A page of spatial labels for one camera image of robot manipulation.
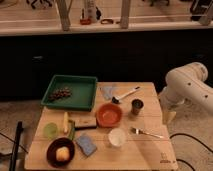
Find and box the silver metal fork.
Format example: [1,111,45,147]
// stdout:
[130,127,164,139]

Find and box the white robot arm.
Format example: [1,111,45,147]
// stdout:
[158,62,213,125]

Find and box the green plastic tray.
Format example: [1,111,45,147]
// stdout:
[41,75,97,111]

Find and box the dark metal cup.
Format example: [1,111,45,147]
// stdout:
[131,99,144,115]

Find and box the white cup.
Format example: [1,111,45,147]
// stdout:
[108,128,126,148]

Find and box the orange bowl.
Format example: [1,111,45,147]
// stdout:
[96,103,123,127]

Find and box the light blue cloth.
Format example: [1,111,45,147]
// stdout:
[100,85,116,100]

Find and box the blue sponge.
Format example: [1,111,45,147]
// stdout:
[76,134,97,157]

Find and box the brown block eraser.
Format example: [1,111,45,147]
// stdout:
[74,117,97,130]

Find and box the green flat item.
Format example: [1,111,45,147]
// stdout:
[68,121,75,140]

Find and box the yellow banana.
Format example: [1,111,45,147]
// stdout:
[63,112,69,134]

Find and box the yellow apple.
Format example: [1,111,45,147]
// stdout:
[56,147,70,162]

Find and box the green plastic cup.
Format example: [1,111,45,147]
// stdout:
[43,123,58,139]

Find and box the dark brown plate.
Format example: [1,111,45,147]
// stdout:
[46,138,75,167]

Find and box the red object on shelf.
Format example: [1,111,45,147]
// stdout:
[80,19,91,25]

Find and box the white bottle on shelf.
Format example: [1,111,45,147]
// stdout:
[84,0,97,23]

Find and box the black stand pole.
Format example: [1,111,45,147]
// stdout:
[9,121,23,171]

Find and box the black floor cable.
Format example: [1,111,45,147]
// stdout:
[169,132,213,171]

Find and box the white handled dish brush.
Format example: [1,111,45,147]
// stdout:
[111,86,140,104]

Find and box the dark ring on shelf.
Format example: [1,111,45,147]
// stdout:
[100,18,115,25]

